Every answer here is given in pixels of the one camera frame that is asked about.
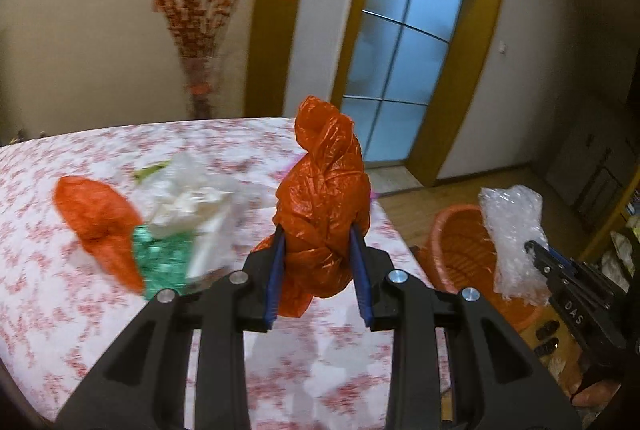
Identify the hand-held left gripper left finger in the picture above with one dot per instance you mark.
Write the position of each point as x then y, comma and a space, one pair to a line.
276, 270

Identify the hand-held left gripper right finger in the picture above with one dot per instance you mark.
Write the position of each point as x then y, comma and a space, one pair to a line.
359, 270

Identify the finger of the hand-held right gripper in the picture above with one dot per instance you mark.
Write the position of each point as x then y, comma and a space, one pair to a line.
542, 251
547, 271

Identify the clear bubble wrap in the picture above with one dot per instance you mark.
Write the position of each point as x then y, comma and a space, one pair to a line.
510, 230

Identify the orange plastic basket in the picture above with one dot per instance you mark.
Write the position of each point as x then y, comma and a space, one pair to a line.
460, 250

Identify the knotted orange plastic bag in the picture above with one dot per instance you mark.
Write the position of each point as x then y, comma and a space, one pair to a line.
320, 190

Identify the clear white plastic bag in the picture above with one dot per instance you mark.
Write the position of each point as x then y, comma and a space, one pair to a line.
185, 190

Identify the dark small floor item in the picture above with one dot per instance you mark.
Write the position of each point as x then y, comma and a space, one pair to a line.
547, 328
545, 348

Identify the dark cabinet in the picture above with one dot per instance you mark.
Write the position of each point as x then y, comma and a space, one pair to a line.
580, 160

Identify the teal green foil wrapper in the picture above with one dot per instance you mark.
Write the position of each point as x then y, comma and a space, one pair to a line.
162, 260

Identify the flat orange plastic bag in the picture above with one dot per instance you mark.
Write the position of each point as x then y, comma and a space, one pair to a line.
95, 210

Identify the glass vase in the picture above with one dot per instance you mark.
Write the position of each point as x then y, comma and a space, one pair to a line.
200, 85

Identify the frosted glass door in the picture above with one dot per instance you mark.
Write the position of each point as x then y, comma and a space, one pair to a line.
405, 50

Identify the floral tablecloth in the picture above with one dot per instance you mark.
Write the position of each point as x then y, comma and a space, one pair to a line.
50, 310

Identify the wooden door frame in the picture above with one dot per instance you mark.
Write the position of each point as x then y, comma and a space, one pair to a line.
480, 60

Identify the wooden wall trim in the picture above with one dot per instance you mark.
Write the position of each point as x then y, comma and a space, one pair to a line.
272, 50

